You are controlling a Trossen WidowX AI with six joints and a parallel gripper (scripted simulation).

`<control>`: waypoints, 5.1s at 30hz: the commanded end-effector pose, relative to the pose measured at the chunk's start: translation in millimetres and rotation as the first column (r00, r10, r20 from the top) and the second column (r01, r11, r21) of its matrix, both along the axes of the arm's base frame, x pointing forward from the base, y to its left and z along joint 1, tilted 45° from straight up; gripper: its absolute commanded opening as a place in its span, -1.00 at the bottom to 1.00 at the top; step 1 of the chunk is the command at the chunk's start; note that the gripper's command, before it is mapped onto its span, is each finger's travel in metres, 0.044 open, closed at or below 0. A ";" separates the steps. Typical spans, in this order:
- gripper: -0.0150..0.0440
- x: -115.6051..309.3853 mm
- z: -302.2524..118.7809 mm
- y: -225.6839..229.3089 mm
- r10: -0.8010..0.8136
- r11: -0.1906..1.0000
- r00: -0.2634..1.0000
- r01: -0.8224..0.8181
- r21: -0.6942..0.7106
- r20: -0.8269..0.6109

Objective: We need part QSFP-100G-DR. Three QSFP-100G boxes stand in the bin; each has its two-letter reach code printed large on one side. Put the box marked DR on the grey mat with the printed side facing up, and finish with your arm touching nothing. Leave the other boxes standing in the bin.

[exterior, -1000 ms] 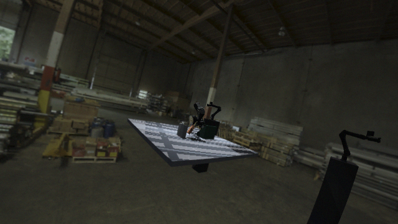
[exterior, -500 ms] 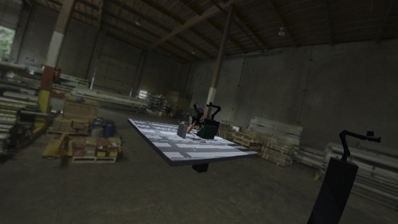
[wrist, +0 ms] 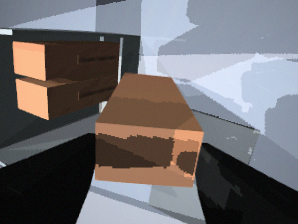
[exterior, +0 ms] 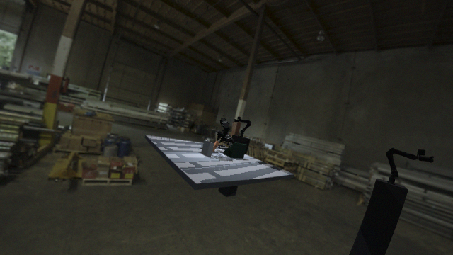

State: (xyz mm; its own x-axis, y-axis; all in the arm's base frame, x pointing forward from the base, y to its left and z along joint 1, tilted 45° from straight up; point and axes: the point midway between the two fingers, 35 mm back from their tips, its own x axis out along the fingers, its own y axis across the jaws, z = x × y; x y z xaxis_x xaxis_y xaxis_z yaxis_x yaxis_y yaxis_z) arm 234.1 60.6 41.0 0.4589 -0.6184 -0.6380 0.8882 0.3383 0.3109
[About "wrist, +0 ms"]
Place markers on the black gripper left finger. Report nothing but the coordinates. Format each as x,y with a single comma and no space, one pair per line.
50,187

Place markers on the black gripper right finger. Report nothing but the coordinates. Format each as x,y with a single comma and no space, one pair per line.
231,192

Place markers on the brown box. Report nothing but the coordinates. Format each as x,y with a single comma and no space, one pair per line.
57,97
49,60
147,134

